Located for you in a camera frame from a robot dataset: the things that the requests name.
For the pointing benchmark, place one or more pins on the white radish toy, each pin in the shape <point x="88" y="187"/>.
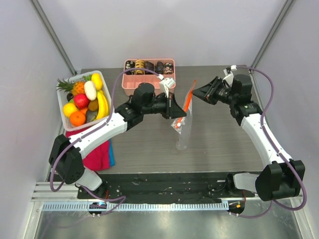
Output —
<point x="90" y="90"/>

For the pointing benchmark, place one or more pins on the orange fruit toy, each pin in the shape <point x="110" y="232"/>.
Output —
<point x="77" y="119"/>

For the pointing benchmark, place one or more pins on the yellow banana toy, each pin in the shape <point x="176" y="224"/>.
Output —
<point x="103" y="107"/>

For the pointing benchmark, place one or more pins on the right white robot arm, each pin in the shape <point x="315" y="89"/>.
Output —
<point x="278" y="179"/>

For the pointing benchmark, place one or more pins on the yellow brown sushi roll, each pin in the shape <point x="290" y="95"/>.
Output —
<point x="139" y="64"/>

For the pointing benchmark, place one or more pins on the red apple toy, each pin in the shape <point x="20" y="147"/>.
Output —
<point x="81" y="101"/>

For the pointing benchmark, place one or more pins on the yellow mango toy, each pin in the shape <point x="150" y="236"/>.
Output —
<point x="97" y="80"/>

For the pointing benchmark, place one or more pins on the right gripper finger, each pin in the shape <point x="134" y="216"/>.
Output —
<point x="211" y="86"/>
<point x="201" y="95"/>

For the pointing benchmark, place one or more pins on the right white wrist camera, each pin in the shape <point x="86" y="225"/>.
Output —
<point x="229" y="76"/>

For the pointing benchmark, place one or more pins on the yellow lemon toy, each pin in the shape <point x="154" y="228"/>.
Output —
<point x="69" y="109"/>

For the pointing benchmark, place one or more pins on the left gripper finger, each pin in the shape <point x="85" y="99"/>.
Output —
<point x="174" y="104"/>
<point x="176" y="112"/>

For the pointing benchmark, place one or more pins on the pink divided tray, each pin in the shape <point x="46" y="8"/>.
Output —
<point x="130" y="82"/>

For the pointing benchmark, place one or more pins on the black pink floral roll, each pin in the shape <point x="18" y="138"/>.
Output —
<point x="168" y="68"/>

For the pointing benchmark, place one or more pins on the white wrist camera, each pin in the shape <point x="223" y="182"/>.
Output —
<point x="229" y="76"/>
<point x="165" y="85"/>

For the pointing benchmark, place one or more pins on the clear zip top bag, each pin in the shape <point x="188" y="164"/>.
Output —
<point x="183" y="125"/>

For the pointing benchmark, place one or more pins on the dark purple sushi roll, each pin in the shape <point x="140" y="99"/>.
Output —
<point x="150" y="66"/>

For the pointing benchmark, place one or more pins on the dark grey eggplant toy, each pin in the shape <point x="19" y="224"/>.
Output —
<point x="91" y="116"/>

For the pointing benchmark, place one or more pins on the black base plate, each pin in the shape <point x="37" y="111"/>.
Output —
<point x="169" y="188"/>

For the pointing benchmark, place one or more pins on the pineapple toy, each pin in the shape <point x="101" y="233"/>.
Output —
<point x="73" y="88"/>

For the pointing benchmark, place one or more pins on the white plastic fruit basket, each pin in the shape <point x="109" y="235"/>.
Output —
<point x="64" y="98"/>

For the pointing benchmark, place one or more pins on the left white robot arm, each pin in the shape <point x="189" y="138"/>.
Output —
<point x="66" y="158"/>

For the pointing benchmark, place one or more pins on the black floral sushi roll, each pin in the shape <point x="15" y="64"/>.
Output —
<point x="128" y="67"/>

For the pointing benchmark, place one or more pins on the brown kiwi toy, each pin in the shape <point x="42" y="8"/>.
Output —
<point x="93" y="105"/>

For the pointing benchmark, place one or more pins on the blue folded cloth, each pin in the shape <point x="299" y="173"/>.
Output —
<point x="111" y="155"/>

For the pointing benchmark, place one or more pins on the magenta folded cloth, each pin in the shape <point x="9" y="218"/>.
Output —
<point x="99" y="158"/>

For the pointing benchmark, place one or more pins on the white slotted cable duct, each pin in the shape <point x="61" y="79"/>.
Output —
<point x="100" y="206"/>

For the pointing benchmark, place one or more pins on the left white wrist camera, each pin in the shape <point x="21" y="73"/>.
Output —
<point x="165" y="85"/>

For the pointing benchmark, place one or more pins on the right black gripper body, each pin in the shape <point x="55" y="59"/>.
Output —
<point x="214" y="90"/>

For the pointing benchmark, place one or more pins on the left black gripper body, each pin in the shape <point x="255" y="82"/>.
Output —
<point x="162" y="106"/>

